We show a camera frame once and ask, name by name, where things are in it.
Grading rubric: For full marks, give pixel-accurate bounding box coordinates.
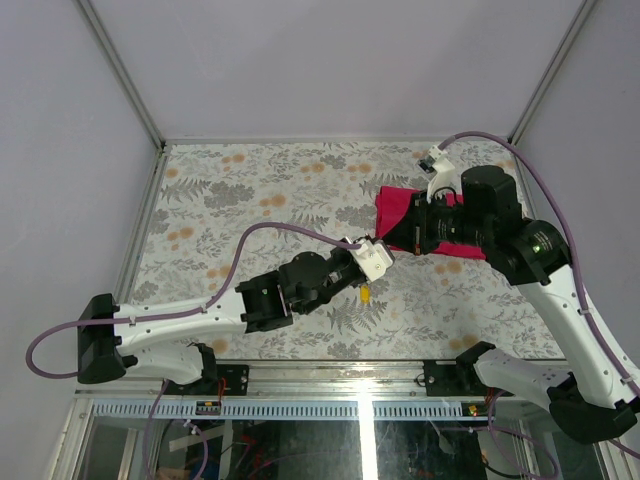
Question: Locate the left aluminium frame post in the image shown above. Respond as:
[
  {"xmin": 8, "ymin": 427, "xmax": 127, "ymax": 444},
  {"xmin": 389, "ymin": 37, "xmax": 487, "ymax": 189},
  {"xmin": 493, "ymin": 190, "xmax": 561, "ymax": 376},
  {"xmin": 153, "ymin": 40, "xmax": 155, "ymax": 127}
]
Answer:
[{"xmin": 73, "ymin": 0, "xmax": 166, "ymax": 150}]

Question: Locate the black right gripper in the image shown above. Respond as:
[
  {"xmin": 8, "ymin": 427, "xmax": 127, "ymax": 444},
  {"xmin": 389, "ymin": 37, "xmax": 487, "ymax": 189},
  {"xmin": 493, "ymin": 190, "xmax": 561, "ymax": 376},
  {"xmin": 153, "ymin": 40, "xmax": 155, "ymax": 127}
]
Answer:
[{"xmin": 381, "ymin": 188, "xmax": 490, "ymax": 255}]

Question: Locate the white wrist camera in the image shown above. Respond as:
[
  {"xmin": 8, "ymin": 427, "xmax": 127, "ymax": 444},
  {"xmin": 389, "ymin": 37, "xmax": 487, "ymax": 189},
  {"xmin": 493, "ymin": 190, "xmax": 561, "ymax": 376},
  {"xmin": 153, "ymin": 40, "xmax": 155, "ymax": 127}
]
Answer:
[
  {"xmin": 351, "ymin": 237, "xmax": 395, "ymax": 283},
  {"xmin": 417, "ymin": 146, "xmax": 456, "ymax": 198}
]

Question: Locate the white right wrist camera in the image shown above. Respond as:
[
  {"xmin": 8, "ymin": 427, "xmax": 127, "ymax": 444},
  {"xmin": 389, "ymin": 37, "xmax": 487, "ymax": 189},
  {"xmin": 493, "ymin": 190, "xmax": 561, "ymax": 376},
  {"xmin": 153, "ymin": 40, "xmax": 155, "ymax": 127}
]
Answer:
[{"xmin": 417, "ymin": 146, "xmax": 456, "ymax": 198}]

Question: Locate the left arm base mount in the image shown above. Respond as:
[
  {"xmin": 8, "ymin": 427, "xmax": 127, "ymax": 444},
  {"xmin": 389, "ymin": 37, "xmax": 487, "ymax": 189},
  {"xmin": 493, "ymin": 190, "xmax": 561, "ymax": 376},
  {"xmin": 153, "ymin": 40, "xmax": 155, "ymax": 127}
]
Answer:
[{"xmin": 194, "ymin": 364, "xmax": 250, "ymax": 398}]

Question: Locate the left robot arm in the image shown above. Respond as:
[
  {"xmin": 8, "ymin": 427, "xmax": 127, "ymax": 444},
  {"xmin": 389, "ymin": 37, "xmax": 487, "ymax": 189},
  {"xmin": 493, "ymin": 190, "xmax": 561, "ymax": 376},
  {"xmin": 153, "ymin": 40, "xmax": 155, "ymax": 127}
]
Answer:
[{"xmin": 78, "ymin": 245, "xmax": 389, "ymax": 395}]

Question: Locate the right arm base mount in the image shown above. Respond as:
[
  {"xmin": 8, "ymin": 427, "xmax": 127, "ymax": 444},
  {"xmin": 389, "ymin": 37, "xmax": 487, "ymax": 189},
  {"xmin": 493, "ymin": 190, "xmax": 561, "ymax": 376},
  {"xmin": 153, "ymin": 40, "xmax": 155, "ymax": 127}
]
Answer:
[{"xmin": 423, "ymin": 360, "xmax": 467, "ymax": 397}]

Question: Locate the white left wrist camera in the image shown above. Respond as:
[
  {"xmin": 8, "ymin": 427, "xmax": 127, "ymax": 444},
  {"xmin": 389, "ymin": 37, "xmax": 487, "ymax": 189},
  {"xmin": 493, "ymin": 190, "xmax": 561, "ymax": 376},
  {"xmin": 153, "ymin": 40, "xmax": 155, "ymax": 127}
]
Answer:
[{"xmin": 351, "ymin": 237, "xmax": 395, "ymax": 283}]

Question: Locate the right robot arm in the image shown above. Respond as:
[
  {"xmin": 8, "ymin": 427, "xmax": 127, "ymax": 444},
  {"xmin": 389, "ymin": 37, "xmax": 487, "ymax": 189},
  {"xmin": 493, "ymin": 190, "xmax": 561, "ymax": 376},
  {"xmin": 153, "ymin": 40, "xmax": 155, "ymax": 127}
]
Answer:
[{"xmin": 383, "ymin": 166, "xmax": 639, "ymax": 444}]

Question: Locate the red folded cloth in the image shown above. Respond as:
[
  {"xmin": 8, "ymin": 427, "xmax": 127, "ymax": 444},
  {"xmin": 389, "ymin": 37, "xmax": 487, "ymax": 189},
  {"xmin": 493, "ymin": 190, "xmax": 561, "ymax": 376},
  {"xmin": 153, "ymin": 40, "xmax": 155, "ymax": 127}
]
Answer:
[{"xmin": 375, "ymin": 186, "xmax": 486, "ymax": 260}]

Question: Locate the key with yellow tag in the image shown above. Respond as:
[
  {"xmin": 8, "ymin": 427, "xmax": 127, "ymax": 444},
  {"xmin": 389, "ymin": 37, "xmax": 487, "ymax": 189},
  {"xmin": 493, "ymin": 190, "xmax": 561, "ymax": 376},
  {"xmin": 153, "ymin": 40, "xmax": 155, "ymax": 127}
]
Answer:
[{"xmin": 359, "ymin": 284, "xmax": 371, "ymax": 305}]

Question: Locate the aluminium front rail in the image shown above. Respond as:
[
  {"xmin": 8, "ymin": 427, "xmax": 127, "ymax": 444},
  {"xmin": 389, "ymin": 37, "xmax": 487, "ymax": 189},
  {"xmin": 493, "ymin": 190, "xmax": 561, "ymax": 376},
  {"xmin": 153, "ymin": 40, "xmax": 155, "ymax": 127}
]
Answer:
[{"xmin": 74, "ymin": 359, "xmax": 614, "ymax": 421}]

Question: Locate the right aluminium frame post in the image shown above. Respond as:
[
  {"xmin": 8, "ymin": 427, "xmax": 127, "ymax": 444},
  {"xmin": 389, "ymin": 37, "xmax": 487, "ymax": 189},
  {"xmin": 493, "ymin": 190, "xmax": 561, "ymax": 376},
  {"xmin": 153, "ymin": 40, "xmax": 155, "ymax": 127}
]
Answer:
[{"xmin": 507, "ymin": 0, "xmax": 601, "ymax": 145}]

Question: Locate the aluminium frame post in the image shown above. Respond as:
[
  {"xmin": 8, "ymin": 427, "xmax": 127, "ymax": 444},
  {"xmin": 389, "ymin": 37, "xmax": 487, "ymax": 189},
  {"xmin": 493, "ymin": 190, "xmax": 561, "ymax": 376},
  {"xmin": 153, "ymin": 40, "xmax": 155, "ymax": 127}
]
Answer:
[
  {"xmin": 507, "ymin": 0, "xmax": 601, "ymax": 145},
  {"xmin": 73, "ymin": 0, "xmax": 166, "ymax": 150}
]

